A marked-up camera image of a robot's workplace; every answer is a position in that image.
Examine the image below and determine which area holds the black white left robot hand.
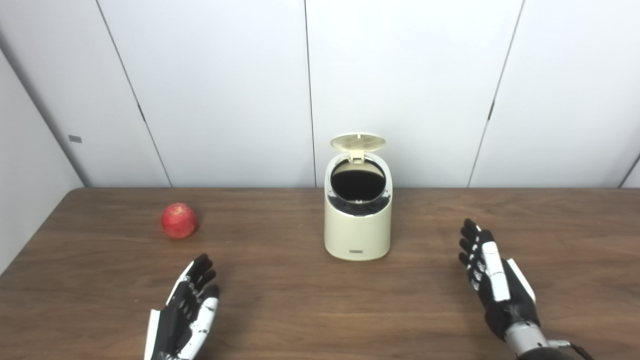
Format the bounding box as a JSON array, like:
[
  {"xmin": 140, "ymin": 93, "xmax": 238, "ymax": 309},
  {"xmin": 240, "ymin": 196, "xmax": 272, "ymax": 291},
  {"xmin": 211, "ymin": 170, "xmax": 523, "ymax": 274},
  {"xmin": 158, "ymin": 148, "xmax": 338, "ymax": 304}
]
[{"xmin": 144, "ymin": 253, "xmax": 221, "ymax": 360}]

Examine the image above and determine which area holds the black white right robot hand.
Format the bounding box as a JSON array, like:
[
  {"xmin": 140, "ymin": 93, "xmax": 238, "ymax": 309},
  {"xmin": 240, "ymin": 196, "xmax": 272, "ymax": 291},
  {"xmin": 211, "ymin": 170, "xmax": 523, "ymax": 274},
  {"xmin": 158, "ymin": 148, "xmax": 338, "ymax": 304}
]
[{"xmin": 458, "ymin": 218, "xmax": 542, "ymax": 342}]

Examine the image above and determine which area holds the red apple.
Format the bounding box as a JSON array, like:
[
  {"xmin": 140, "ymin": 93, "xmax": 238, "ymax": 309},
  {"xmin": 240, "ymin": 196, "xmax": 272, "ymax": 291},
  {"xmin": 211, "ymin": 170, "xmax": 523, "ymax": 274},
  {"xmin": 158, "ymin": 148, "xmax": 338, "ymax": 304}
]
[{"xmin": 161, "ymin": 202, "xmax": 199, "ymax": 240}]

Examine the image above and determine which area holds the cream round bin lid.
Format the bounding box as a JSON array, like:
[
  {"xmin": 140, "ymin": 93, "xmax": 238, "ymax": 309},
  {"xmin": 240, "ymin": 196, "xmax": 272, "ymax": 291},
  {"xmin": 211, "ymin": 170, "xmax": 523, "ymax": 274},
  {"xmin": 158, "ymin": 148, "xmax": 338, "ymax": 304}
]
[{"xmin": 330, "ymin": 132, "xmax": 387, "ymax": 164}]

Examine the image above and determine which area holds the cream-colored bin body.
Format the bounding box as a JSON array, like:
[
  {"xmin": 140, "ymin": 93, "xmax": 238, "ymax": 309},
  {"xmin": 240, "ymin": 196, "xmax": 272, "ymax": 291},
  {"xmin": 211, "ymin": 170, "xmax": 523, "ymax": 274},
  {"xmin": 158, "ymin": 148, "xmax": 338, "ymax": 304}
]
[{"xmin": 323, "ymin": 151, "xmax": 393, "ymax": 262}]

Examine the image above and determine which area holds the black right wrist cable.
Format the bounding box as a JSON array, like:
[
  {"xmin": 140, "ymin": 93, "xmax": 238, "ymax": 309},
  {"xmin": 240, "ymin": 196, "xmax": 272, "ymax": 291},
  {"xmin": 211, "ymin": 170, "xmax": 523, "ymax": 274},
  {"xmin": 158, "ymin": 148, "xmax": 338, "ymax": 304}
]
[{"xmin": 547, "ymin": 340, "xmax": 596, "ymax": 360}]

